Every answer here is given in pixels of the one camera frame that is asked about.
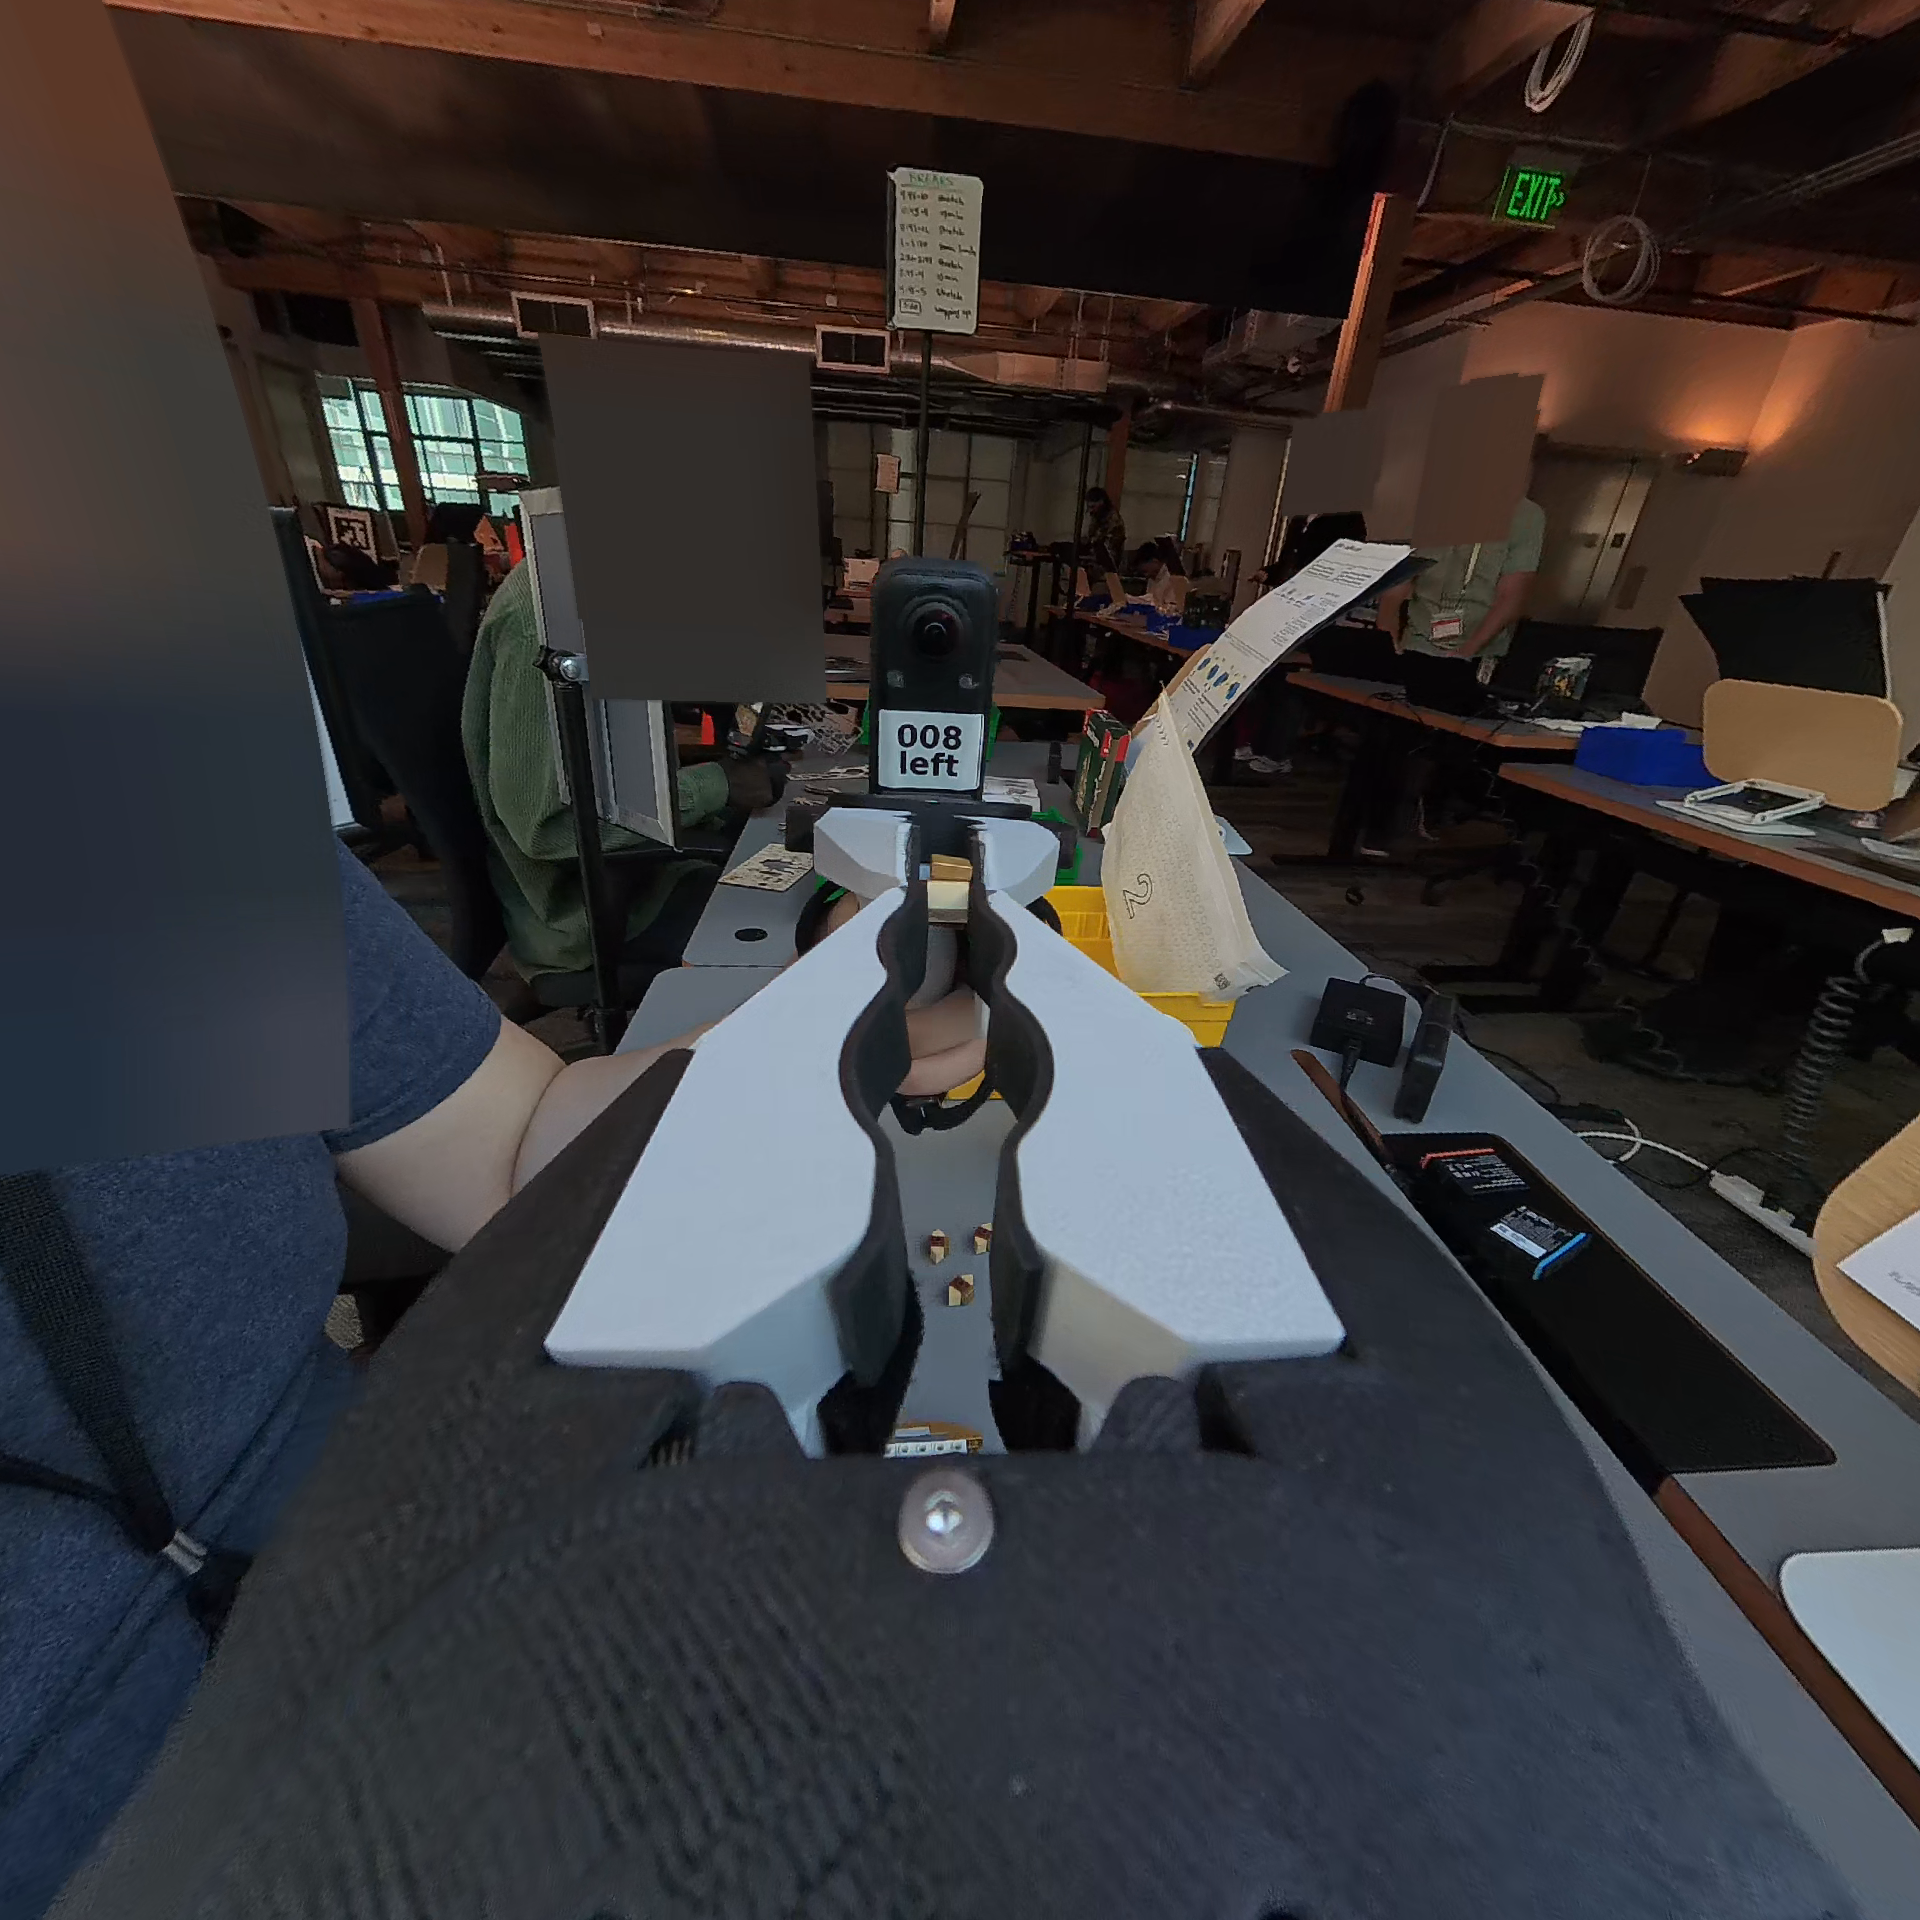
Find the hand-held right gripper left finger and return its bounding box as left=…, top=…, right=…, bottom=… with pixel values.
left=544, top=884, right=941, bottom=1454

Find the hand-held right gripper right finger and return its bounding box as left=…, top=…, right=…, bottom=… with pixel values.
left=976, top=884, right=1345, bottom=1454

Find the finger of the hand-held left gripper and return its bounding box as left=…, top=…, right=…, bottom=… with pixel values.
left=815, top=804, right=934, bottom=924
left=976, top=815, right=1072, bottom=905

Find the small green lego box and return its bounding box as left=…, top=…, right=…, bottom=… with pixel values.
left=1072, top=709, right=1137, bottom=836

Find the person's left hand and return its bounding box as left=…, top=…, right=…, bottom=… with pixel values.
left=895, top=990, right=999, bottom=1109

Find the yellow plastic bin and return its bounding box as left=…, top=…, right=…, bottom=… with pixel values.
left=1040, top=882, right=1238, bottom=1052

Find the numbered paper bag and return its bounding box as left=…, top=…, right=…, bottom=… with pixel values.
left=1099, top=689, right=1289, bottom=1000

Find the black power adapter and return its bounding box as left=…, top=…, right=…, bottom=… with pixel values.
left=1307, top=976, right=1413, bottom=1070

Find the black power bank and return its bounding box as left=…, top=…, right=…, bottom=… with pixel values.
left=1390, top=990, right=1462, bottom=1126

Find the silver framed panel on pole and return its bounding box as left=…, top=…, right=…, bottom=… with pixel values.
left=515, top=485, right=682, bottom=1052

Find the handwritten notice board on pole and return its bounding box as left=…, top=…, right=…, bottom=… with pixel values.
left=885, top=165, right=987, bottom=572

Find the black tray with cards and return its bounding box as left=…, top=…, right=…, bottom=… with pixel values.
left=1381, top=1132, right=1838, bottom=1480

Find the person in blue shirt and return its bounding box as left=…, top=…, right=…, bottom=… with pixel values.
left=0, top=839, right=505, bottom=1920

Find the white power strip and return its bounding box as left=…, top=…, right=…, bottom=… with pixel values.
left=1707, top=1170, right=1819, bottom=1262

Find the blue plastic bin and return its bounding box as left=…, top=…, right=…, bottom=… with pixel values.
left=1574, top=718, right=1712, bottom=793

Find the long background desk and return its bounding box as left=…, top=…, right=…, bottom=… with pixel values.
left=1499, top=756, right=1920, bottom=920

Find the white sheet stand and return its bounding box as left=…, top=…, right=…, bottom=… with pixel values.
left=1679, top=777, right=1827, bottom=836
left=1779, top=1548, right=1920, bottom=1730

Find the black shoulder strap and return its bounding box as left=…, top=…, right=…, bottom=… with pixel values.
left=0, top=1170, right=254, bottom=1640

